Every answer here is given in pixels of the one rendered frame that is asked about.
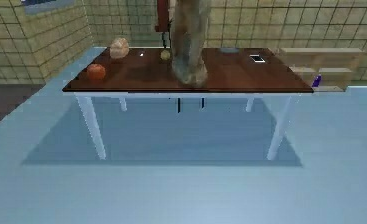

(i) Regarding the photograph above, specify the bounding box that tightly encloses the brown table with white legs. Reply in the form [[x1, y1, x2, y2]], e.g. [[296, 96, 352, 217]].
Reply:
[[61, 46, 315, 161]]

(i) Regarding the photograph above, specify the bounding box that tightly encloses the tall grey brown statue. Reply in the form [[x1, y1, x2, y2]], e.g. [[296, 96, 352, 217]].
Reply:
[[170, 0, 212, 88]]

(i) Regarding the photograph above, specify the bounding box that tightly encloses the grey flat dish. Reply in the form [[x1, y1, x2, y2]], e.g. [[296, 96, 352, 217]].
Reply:
[[219, 47, 241, 55]]

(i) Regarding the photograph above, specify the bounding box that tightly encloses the pale tan bread loaf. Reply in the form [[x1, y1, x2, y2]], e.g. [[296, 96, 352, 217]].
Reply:
[[109, 37, 130, 60]]

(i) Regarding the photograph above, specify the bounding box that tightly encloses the red round tomato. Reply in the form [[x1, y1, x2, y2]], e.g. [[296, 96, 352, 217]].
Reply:
[[86, 63, 107, 82]]

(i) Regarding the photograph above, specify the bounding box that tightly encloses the purple bottle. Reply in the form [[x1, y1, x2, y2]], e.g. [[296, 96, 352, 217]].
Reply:
[[311, 74, 323, 89]]

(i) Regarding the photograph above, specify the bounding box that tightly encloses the pale wooden shelf unit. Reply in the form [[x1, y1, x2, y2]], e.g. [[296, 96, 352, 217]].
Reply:
[[278, 47, 364, 93]]

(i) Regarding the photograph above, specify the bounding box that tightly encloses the blue framed window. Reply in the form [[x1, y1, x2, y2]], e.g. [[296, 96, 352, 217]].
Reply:
[[20, 0, 76, 15]]

